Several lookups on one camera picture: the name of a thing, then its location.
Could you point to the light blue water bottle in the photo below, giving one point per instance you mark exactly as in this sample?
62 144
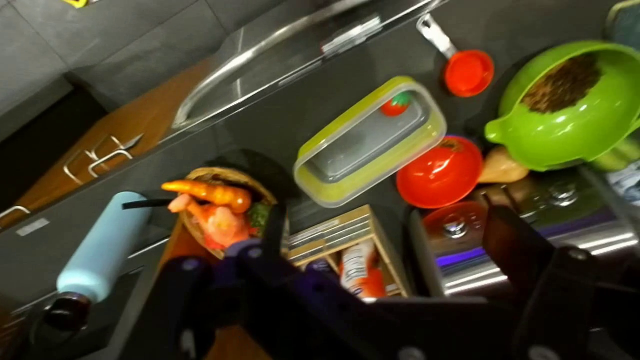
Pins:
102 247

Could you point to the silver toaster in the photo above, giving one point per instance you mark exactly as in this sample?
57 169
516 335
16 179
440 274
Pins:
600 231

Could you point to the green colander bowl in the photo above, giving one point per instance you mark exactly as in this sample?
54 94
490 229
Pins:
572 126

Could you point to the red bowl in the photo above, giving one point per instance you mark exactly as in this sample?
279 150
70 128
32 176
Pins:
440 174

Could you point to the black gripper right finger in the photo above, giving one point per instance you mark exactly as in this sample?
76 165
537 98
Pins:
572 307

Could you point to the yellow-green plastic container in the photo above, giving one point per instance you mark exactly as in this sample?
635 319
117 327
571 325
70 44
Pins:
371 142

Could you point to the red measuring cup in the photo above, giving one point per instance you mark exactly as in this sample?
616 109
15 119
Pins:
468 72

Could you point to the tan toy potato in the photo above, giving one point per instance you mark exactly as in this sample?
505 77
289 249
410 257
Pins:
500 166

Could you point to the wooden crate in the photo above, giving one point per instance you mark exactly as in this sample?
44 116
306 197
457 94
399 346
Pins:
332 231

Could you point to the small red toy fruit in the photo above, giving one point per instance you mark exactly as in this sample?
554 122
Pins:
397 104

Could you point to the white counter sticker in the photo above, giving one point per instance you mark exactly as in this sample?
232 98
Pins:
32 227

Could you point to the stainless dishwasher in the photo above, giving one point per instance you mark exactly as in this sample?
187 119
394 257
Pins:
281 60

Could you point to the white cup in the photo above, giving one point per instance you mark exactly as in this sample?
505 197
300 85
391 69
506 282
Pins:
360 270

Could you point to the wicker basket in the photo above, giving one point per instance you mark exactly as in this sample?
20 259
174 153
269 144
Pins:
223 174

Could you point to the orange toy carrot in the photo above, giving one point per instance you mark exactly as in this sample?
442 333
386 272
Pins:
212 193

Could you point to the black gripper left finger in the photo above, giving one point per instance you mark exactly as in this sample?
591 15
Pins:
221 307

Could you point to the thin black stick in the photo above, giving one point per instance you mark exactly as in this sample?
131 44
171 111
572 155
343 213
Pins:
146 203

